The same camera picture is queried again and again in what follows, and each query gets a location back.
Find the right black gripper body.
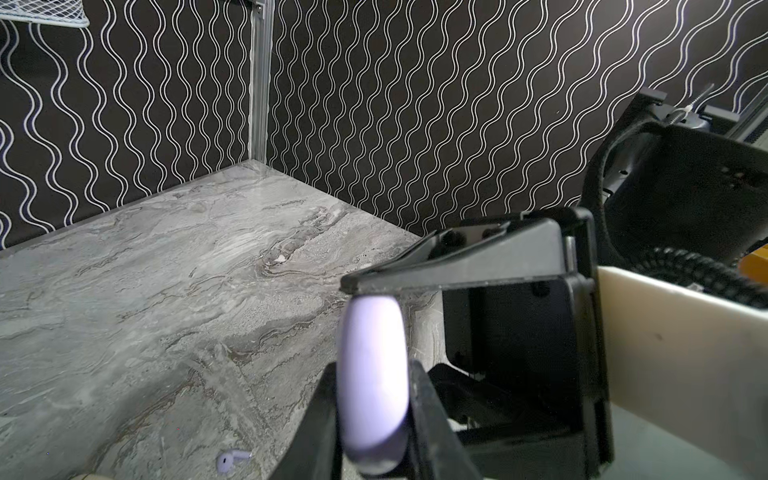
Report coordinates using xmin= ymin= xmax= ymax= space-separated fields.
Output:
xmin=442 ymin=208 xmax=614 ymax=479

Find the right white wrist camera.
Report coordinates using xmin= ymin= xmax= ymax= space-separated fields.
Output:
xmin=599 ymin=267 xmax=767 ymax=479

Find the white wire mesh basket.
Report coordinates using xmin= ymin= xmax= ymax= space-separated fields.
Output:
xmin=1 ymin=0 xmax=90 ymax=28

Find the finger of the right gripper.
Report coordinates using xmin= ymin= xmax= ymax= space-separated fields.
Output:
xmin=340 ymin=218 xmax=567 ymax=295
xmin=428 ymin=364 xmax=572 ymax=445

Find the purple round charging case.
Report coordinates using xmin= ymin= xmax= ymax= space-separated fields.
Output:
xmin=336 ymin=295 xmax=409 ymax=476

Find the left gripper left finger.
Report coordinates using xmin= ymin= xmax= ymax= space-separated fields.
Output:
xmin=270 ymin=362 xmax=342 ymax=480

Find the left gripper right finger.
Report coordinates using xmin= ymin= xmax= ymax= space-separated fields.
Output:
xmin=407 ymin=360 xmax=480 ymax=479

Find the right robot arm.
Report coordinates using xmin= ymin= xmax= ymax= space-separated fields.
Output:
xmin=311 ymin=93 xmax=767 ymax=479

